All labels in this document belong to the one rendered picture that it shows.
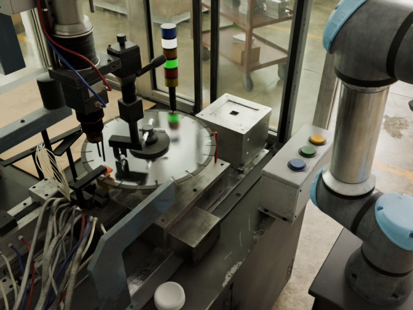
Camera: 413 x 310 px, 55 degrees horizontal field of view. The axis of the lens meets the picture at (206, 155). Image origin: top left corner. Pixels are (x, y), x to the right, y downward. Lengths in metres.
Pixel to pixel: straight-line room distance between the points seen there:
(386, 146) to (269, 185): 1.89
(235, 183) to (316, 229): 1.03
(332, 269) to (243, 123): 0.50
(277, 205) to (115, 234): 0.50
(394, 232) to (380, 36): 0.40
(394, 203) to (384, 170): 1.76
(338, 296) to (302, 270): 0.98
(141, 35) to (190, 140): 0.63
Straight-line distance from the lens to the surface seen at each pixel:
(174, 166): 0.98
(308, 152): 1.13
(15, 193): 1.20
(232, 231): 1.10
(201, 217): 1.03
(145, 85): 1.67
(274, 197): 1.10
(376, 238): 0.93
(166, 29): 1.21
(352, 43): 0.70
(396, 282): 1.01
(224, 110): 1.30
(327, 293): 1.02
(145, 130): 1.02
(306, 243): 2.10
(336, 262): 1.08
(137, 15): 1.56
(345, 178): 0.90
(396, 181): 2.63
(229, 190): 1.20
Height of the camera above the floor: 1.57
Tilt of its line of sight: 38 degrees down
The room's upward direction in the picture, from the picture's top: straight up
